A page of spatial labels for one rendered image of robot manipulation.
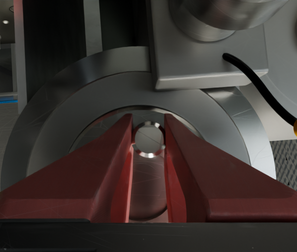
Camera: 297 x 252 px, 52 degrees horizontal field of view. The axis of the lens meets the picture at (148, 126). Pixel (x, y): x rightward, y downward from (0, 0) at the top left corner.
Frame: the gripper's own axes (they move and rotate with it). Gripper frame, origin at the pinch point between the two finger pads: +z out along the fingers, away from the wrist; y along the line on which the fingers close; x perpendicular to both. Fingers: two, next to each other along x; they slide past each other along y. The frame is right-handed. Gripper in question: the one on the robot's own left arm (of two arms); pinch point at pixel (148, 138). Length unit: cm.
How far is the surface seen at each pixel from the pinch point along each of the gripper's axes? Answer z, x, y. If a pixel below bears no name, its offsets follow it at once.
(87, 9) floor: 258, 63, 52
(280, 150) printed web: 19.1, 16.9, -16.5
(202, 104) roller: 3.6, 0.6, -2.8
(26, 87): 5.2, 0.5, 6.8
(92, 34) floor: 300, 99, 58
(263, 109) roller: 5.3, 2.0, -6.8
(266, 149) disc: 2.9, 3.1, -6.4
